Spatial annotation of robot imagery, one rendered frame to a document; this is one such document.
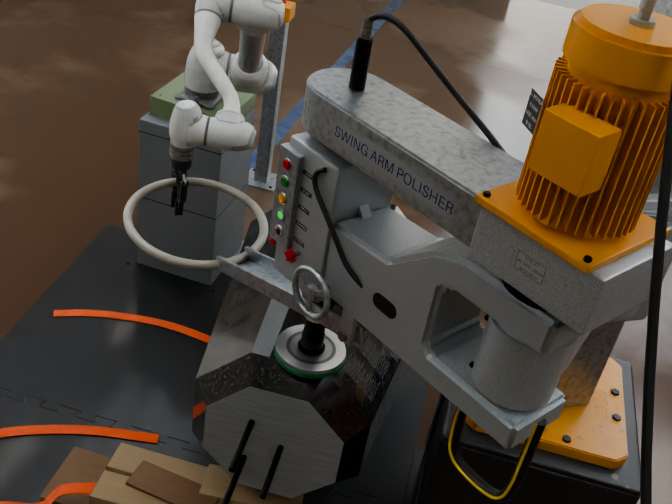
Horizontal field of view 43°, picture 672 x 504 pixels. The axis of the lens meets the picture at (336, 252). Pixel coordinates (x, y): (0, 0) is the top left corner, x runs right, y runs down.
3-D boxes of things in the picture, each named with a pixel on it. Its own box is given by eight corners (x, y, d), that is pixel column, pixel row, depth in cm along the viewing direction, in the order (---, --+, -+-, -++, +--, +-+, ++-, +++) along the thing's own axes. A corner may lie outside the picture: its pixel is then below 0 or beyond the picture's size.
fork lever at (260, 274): (402, 326, 234) (402, 310, 232) (349, 349, 222) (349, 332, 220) (256, 256, 283) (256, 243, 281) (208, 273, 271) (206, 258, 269)
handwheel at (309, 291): (349, 320, 223) (358, 275, 215) (320, 333, 217) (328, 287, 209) (314, 290, 232) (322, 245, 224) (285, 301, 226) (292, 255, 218)
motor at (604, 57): (668, 235, 168) (753, 44, 146) (576, 279, 150) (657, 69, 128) (558, 171, 185) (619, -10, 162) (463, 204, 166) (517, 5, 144)
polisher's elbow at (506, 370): (489, 344, 204) (510, 279, 193) (563, 381, 197) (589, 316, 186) (455, 385, 190) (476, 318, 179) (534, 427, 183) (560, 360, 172)
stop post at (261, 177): (282, 176, 511) (305, 0, 450) (273, 192, 494) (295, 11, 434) (251, 169, 513) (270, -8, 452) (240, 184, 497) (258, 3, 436)
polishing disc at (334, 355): (261, 352, 251) (261, 349, 250) (300, 318, 266) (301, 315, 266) (321, 385, 243) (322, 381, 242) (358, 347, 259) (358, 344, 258)
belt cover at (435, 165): (647, 310, 175) (677, 244, 166) (575, 351, 160) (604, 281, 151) (350, 116, 231) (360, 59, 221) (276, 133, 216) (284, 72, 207)
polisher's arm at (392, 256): (548, 449, 204) (615, 290, 177) (485, 491, 191) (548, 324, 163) (352, 286, 247) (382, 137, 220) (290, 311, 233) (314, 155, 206)
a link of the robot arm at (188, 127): (165, 147, 288) (203, 154, 290) (169, 107, 279) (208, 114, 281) (170, 131, 297) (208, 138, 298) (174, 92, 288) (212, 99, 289)
